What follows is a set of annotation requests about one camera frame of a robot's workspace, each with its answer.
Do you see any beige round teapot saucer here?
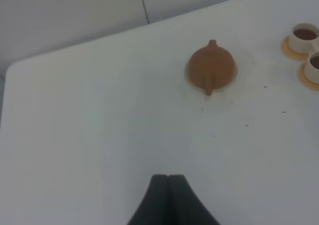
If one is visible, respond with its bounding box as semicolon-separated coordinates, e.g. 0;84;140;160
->
184;61;238;94

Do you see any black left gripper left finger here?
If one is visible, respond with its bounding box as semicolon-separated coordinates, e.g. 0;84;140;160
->
128;175;170;225

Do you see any white partition panel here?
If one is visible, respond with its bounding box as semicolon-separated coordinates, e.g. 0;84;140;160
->
0;0;280;76

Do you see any orange cup coaster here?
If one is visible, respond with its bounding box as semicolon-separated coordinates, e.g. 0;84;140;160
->
281;36;309;61
298;63;319;91

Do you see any near orange cup coaster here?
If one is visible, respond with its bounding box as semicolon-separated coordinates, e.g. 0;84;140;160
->
298;63;319;91

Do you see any far orange cup coaster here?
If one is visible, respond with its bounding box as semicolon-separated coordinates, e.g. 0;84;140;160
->
281;36;309;61

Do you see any brown clay teapot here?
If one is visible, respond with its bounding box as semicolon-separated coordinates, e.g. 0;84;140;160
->
186;39;236;96

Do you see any near white teacup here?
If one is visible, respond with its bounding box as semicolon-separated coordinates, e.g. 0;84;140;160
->
304;51;319;84

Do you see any far white teacup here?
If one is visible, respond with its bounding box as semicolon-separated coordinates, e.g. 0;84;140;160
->
288;23;319;54

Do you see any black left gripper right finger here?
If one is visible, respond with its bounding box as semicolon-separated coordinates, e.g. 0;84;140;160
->
168;175;219;225

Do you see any white teacup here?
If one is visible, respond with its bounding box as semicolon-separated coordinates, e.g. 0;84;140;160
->
304;51;319;84
288;23;319;54

